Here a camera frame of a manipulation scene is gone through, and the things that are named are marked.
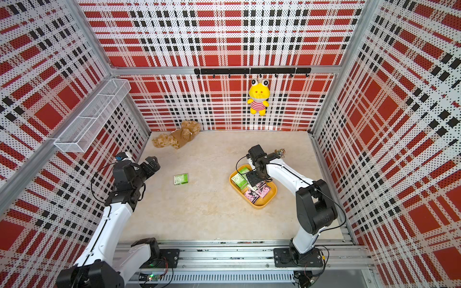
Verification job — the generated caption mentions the pink tissue pack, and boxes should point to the pink tissue pack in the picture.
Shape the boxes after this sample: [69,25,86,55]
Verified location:
[256,183,271,198]
[244,190,260,204]

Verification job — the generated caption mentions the green tissue pack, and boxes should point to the green tissue pack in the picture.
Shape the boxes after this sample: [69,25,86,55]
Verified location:
[239,166,251,176]
[231,173,248,191]
[174,174,189,186]

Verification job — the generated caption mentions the yellow plastic storage box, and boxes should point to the yellow plastic storage box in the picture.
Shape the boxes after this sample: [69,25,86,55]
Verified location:
[229,164,277,209]

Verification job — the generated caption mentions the white wire mesh shelf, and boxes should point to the white wire mesh shelf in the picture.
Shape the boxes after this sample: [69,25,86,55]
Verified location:
[54,78,130,153]

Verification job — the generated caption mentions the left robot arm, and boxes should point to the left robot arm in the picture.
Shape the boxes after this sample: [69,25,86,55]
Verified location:
[56,153,160,288]

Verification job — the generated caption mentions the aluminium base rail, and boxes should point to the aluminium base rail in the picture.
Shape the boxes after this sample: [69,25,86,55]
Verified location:
[126,240,382,288]

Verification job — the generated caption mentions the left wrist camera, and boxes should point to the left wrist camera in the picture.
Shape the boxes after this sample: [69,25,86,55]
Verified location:
[115,152,133,162]

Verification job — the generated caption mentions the yellow frog plush toy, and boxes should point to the yellow frog plush toy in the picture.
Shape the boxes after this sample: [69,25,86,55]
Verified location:
[247,79,270,116]

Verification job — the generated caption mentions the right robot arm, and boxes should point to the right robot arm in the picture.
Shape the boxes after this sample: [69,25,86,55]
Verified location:
[246,145,340,268]

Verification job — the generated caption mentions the black hook rail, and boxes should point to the black hook rail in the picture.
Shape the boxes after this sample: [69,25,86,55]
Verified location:
[194,67,312,77]

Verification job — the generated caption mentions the brown teddy bear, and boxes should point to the brown teddy bear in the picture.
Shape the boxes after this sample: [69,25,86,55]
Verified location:
[152,121,201,150]

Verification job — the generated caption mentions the green circuit board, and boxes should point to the green circuit board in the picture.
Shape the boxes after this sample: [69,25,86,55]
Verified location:
[138,273,163,284]

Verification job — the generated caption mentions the small keychain toy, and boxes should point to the small keychain toy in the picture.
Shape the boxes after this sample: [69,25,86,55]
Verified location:
[274,148,286,158]

